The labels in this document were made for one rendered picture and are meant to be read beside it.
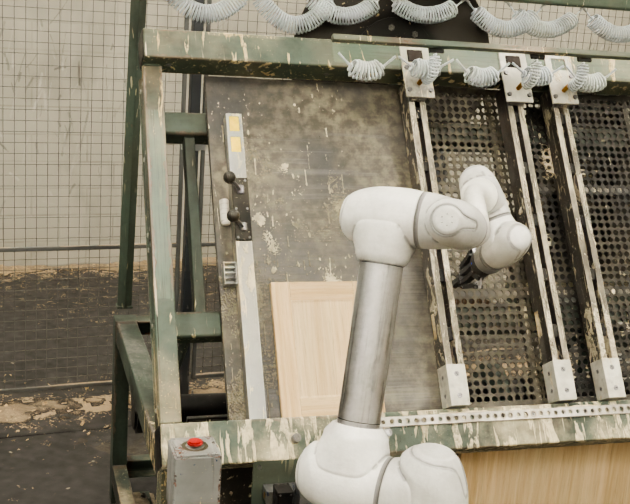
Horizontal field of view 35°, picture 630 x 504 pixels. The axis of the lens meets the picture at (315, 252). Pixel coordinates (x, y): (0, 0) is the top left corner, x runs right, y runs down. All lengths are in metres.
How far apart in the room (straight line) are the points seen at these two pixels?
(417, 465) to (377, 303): 0.37
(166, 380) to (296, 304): 0.46
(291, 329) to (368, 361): 0.70
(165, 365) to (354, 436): 0.74
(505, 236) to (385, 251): 0.56
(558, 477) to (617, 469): 0.23
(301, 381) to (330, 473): 0.67
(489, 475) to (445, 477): 1.19
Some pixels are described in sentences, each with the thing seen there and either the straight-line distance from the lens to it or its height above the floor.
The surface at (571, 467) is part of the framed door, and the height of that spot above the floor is 0.59.
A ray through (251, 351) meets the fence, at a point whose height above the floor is 1.06.
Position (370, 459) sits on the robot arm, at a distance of 2.28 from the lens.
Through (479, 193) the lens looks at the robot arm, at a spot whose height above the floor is 1.59.
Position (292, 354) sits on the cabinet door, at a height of 1.05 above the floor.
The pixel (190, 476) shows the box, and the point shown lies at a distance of 2.57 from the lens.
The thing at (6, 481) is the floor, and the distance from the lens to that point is 4.53.
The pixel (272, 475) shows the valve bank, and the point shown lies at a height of 0.76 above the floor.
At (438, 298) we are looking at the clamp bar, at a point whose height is 1.20.
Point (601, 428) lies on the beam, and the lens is 3.25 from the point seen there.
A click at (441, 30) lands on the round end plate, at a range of 3.93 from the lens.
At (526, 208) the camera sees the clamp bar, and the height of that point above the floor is 1.45.
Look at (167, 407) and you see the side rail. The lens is 2.80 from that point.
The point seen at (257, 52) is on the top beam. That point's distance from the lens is 3.20.
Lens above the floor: 2.03
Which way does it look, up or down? 14 degrees down
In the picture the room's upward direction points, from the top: 4 degrees clockwise
